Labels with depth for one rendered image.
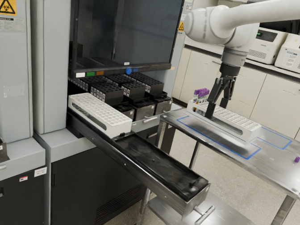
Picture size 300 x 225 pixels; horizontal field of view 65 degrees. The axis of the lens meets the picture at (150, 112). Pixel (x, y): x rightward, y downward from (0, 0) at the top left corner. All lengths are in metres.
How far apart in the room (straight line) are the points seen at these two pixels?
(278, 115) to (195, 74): 1.15
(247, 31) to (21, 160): 0.89
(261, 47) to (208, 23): 2.18
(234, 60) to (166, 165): 0.46
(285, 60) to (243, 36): 2.01
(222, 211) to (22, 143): 1.11
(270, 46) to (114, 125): 2.35
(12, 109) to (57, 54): 0.24
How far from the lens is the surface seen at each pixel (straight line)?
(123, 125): 0.88
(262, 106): 3.02
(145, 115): 1.22
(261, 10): 0.76
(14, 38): 0.85
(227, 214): 1.53
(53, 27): 0.89
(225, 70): 0.97
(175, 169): 0.80
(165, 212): 1.39
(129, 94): 1.19
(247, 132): 0.95
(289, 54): 2.91
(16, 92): 0.90
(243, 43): 0.94
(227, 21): 0.79
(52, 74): 0.93
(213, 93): 0.95
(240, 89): 3.07
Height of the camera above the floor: 1.27
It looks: 24 degrees down
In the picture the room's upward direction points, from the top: 11 degrees clockwise
